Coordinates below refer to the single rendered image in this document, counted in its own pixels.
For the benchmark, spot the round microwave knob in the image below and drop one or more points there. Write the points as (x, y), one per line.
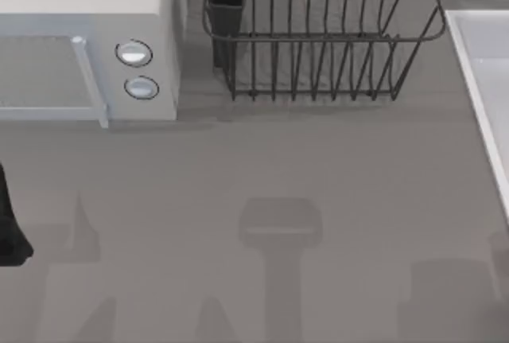
(141, 87)
(133, 53)

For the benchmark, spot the dark cutlery holder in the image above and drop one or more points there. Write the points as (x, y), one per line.
(226, 5)

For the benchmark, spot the microwave oven door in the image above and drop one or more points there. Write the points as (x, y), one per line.
(43, 72)

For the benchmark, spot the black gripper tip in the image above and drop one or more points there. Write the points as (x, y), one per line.
(10, 231)

